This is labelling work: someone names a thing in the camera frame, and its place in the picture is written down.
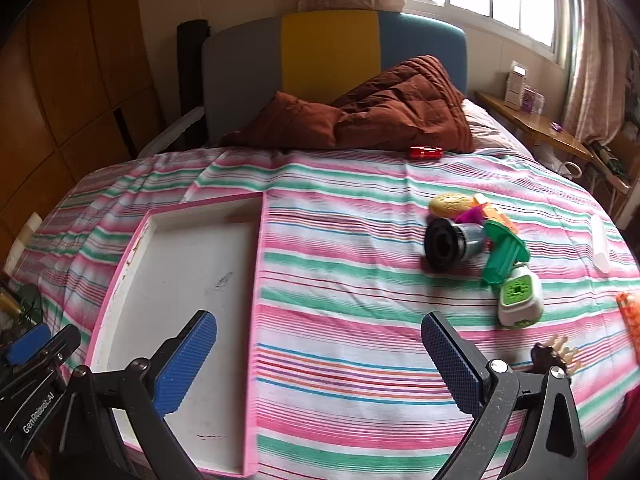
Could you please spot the grey yellow blue headboard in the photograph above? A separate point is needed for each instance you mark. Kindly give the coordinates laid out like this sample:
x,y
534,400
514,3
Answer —
x,y
325,50

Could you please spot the brown quilt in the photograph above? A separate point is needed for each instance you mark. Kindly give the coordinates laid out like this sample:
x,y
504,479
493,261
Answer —
x,y
400,105

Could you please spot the brown doll figure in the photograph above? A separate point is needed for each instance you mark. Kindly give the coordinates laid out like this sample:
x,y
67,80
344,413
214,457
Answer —
x,y
542,355

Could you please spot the orange plastic rack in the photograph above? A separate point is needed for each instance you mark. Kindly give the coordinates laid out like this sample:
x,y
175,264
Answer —
x,y
631,317

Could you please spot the white bed side rail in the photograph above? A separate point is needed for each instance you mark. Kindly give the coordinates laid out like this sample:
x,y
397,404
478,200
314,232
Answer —
x,y
170,132

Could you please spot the clear plastic tube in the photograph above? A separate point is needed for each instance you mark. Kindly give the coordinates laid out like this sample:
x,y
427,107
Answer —
x,y
600,245

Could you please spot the wooden wardrobe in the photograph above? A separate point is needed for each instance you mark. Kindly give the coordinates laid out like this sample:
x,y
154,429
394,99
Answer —
x,y
75,85

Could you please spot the red metallic cylinder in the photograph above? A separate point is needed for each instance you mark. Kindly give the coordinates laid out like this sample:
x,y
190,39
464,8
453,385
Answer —
x,y
425,152

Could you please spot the green white plastic toy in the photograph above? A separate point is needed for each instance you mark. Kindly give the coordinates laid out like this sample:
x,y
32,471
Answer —
x,y
520,295

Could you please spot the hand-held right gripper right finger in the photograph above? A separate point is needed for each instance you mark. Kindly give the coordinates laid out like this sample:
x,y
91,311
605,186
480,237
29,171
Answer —
x,y
450,365

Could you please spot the wooden chair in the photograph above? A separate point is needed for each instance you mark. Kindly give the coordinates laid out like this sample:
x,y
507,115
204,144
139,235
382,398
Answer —
x,y
612,165

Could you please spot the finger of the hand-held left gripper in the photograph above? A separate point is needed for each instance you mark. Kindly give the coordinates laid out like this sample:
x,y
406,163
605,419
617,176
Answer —
x,y
27,344

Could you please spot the pale pillow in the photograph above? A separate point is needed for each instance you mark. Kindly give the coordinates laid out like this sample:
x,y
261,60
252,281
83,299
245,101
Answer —
x,y
487,130

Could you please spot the black grey cylinder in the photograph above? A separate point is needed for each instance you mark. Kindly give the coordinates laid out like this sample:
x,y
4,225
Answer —
x,y
445,245

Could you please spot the white plastic pipe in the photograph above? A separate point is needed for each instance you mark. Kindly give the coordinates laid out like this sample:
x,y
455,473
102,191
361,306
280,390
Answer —
x,y
31,227

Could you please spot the orange block toy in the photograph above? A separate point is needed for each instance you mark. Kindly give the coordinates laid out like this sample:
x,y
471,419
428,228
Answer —
x,y
506,224

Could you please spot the wooden side table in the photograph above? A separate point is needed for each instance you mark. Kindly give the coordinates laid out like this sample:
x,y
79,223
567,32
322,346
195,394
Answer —
x,y
540,125

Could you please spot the white carton box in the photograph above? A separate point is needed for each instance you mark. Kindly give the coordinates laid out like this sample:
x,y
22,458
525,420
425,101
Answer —
x,y
515,90

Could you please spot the yellow oval soap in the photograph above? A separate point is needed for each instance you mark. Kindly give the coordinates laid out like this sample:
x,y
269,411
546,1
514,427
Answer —
x,y
447,205

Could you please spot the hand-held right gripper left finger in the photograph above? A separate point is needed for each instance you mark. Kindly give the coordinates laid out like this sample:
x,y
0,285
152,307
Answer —
x,y
185,365

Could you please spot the green plastic holder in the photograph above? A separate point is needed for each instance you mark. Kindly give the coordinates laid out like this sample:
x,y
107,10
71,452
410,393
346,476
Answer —
x,y
502,260

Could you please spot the striped bedsheet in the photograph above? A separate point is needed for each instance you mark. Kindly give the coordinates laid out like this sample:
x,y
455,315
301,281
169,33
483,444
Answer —
x,y
350,285

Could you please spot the purple plastic toy cup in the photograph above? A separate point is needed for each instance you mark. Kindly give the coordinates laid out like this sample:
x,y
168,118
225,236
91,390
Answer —
x,y
470,216

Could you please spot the pink white tray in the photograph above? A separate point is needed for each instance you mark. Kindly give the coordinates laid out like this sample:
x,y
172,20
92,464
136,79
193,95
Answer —
x,y
190,270

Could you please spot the purple box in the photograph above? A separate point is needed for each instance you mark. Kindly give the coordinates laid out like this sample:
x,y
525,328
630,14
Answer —
x,y
532,100

